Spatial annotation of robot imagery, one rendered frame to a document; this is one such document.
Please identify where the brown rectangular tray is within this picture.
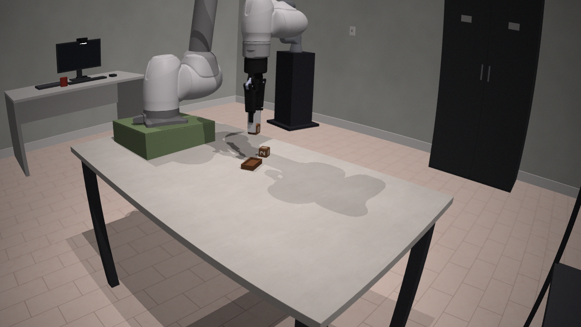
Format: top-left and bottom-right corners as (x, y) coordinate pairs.
(241, 157), (262, 171)

